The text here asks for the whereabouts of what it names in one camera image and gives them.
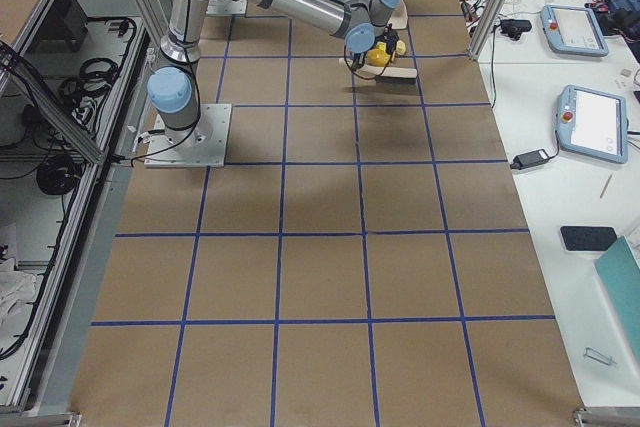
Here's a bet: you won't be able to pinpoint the yellow sponge piece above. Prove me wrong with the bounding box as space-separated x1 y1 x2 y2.
395 41 406 56

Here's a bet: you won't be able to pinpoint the black webcam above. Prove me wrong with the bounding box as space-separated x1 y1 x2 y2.
499 19 532 41

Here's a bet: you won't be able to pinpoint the blue teach pendant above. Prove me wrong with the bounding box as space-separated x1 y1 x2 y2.
555 85 628 164
540 5 609 57

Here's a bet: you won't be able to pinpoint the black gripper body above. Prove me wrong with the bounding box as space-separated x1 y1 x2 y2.
376 24 400 58

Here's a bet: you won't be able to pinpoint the far blue teach pendant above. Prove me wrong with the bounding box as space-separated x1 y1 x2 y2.
540 5 609 57

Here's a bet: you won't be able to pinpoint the beige plastic dustpan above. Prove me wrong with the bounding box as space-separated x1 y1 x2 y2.
370 0 408 30

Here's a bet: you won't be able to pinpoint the black power adapter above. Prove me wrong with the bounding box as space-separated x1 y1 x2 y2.
510 149 551 170

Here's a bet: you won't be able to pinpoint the near blue teach pendant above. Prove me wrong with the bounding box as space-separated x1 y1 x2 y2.
555 85 628 164

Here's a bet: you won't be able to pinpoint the black smartphone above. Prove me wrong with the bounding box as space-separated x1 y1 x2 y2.
560 226 617 252

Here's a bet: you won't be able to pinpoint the orange fruit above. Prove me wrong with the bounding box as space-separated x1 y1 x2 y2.
366 46 393 68

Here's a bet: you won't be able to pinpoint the beige hand brush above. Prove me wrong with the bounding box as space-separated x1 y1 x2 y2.
339 58 418 85

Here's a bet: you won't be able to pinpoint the teal notebook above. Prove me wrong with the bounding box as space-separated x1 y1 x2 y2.
596 237 639 332

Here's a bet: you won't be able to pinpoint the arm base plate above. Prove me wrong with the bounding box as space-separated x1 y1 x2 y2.
144 104 232 168
206 0 247 17

